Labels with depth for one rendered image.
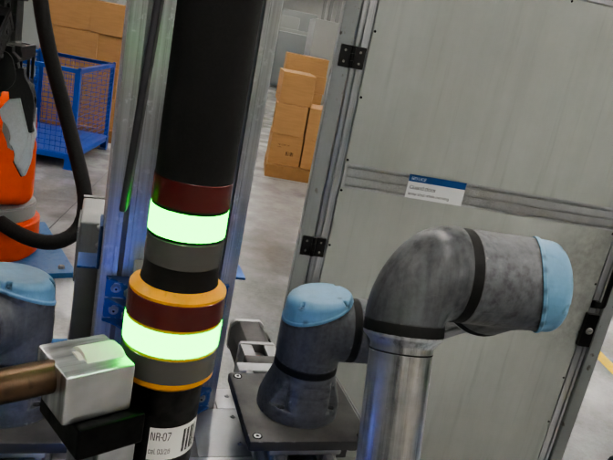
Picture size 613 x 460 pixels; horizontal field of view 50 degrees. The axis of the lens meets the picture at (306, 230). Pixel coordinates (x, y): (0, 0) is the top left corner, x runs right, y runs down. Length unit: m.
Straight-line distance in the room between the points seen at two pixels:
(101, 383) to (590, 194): 2.27
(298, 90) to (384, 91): 5.72
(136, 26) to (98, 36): 7.16
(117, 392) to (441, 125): 1.97
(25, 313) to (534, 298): 0.71
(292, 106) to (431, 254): 7.11
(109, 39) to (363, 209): 6.37
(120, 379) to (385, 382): 0.52
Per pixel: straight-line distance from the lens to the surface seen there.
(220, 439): 1.30
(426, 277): 0.75
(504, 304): 0.80
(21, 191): 4.28
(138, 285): 0.29
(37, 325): 1.09
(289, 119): 7.85
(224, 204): 0.28
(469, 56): 2.20
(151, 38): 0.27
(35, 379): 0.28
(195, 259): 0.28
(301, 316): 1.13
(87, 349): 0.29
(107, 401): 0.29
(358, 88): 2.12
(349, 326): 1.15
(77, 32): 8.35
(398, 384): 0.77
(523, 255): 0.81
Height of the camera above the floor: 1.69
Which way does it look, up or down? 16 degrees down
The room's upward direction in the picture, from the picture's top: 11 degrees clockwise
